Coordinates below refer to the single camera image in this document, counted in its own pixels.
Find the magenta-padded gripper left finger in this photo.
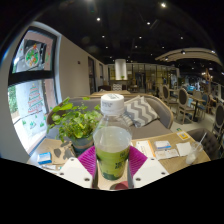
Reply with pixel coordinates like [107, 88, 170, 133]
[56, 145, 99, 189]

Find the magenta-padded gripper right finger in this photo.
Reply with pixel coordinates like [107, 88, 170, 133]
[127, 145, 170, 189]

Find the clear bottle with green label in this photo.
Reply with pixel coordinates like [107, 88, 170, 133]
[92, 93, 133, 182]

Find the white box with blue top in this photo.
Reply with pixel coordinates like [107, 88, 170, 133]
[153, 140, 173, 151]

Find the blue and white small box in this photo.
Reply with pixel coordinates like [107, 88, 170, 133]
[37, 151, 53, 165]

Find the white paper sheet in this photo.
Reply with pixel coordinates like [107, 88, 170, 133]
[175, 142, 193, 157]

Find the grey curved sofa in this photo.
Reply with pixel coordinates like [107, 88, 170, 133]
[46, 94, 175, 141]

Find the clear plastic cup with straw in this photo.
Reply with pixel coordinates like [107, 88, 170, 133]
[185, 132, 208, 166]

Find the green potted plant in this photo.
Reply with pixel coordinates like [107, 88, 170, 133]
[47, 96, 104, 156]

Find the yellow card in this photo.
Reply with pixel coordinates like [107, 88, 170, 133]
[176, 131, 191, 141]

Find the grey zigzag cushion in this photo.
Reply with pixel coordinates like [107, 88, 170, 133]
[121, 95, 159, 128]

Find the dark tufted armchair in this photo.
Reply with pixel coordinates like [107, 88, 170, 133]
[186, 128, 222, 160]

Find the group of dining chairs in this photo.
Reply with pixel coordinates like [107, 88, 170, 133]
[156, 83, 224, 141]

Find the arched window with decals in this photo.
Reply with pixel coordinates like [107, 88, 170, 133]
[7, 26, 58, 154]

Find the white round pillar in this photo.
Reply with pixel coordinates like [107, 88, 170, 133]
[114, 58, 128, 81]

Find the group of ceiling lights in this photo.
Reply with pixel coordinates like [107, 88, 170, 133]
[86, 0, 218, 68]

